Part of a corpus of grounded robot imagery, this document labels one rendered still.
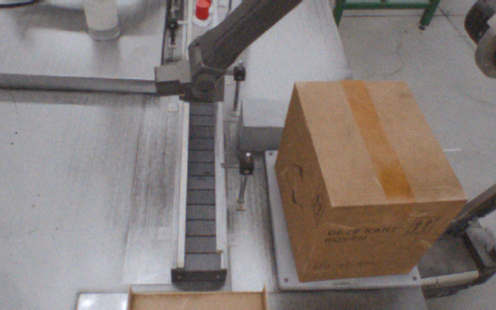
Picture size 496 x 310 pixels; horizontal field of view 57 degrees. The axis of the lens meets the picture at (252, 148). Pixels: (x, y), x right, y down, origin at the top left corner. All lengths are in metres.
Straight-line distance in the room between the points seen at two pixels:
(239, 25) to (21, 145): 0.66
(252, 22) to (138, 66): 0.60
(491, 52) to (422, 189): 0.50
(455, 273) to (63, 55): 1.50
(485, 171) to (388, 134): 1.81
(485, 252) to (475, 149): 0.92
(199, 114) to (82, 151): 0.29
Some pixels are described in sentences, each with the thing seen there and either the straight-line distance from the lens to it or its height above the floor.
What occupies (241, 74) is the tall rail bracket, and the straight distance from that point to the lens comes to 1.16.
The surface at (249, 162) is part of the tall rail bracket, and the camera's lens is 0.95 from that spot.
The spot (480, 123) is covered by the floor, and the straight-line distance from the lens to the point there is 2.93.
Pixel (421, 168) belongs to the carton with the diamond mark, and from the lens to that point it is 0.85.
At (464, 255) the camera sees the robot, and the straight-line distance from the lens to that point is 1.95.
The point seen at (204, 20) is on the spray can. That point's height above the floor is 1.05.
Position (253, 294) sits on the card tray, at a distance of 0.95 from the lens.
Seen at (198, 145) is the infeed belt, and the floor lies 0.88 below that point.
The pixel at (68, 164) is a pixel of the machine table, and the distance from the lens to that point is 1.15.
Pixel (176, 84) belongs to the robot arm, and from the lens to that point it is 0.94.
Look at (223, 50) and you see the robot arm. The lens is 0.82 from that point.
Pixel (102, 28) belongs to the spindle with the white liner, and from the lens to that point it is 1.38.
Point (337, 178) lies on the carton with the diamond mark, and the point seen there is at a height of 1.12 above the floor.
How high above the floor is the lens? 1.70
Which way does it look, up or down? 48 degrees down
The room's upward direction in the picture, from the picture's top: 10 degrees clockwise
